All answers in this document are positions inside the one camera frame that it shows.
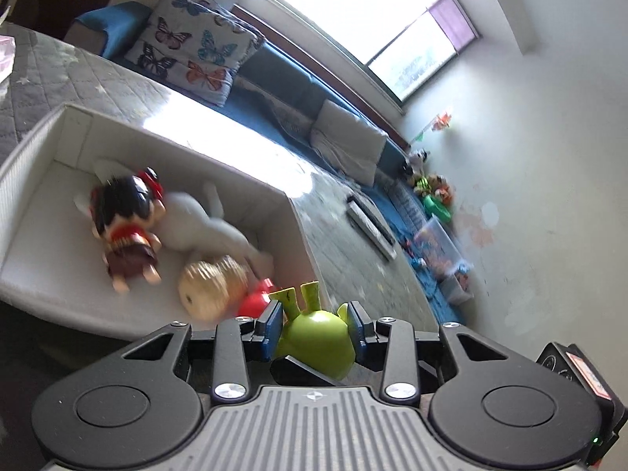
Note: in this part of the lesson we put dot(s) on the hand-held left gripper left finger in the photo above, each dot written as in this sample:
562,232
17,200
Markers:
272,327

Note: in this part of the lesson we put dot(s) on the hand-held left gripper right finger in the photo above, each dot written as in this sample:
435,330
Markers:
360,329

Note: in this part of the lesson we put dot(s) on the red round crab toy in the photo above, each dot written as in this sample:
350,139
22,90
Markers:
255,304

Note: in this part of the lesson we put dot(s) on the green ogre toy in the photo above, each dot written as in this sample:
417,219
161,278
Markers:
314,338

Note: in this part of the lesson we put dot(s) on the tan peanut toy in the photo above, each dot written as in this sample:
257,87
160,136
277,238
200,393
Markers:
211,284

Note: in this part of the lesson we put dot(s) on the black-haired doll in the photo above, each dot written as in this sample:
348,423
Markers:
125,206

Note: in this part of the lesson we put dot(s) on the white-lined cardboard box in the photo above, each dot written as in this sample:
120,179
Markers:
49,265

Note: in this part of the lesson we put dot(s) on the grey quilted desktop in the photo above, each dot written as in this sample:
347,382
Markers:
343,265

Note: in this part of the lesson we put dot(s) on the grey remote control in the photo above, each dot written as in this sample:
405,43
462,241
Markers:
370,233

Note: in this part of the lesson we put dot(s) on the clear plastic storage bin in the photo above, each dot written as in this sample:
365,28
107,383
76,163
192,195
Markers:
436,248

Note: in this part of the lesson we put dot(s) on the black remote control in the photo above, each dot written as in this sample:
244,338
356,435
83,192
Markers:
375,216

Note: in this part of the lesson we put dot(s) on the green plastic toy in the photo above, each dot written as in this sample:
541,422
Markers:
439,206

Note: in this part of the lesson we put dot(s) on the black white plush toy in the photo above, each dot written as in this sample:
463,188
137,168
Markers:
418,158

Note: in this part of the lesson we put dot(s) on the grey cushion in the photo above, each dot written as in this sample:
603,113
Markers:
348,142

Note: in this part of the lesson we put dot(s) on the blue sofa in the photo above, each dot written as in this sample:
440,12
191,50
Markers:
284,83

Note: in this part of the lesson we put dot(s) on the butterfly print pillow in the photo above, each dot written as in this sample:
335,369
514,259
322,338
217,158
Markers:
245,34
181,49

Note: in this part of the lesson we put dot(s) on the window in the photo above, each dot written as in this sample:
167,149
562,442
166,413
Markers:
343,10

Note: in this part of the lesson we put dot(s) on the purple curtain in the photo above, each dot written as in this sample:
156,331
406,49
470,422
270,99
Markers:
454,22

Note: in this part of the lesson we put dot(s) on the pink tissue packet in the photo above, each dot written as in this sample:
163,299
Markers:
5,54

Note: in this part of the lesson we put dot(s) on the pile of toys by wall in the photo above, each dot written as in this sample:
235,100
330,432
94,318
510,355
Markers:
434,186

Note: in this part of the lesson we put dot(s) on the orange wall decoration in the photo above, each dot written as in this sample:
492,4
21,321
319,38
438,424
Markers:
442,121

